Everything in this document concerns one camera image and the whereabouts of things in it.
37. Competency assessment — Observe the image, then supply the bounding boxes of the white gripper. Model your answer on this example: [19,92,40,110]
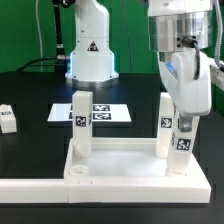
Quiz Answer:
[158,49,211,132]

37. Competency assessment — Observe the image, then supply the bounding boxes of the white desk top tray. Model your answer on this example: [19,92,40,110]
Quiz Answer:
[64,137,203,185]

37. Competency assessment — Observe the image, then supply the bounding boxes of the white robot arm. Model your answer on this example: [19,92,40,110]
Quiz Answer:
[52,0,221,131]

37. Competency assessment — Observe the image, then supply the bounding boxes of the white L-shaped corner guide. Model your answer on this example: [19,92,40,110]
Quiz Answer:
[0,142,212,204]

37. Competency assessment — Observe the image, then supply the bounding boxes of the fiducial marker plate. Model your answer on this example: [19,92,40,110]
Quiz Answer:
[48,103,131,122]

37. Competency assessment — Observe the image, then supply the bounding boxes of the black cable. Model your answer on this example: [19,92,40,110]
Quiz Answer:
[14,0,72,73]

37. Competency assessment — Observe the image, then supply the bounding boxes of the white cable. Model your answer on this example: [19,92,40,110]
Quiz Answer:
[35,0,44,73]

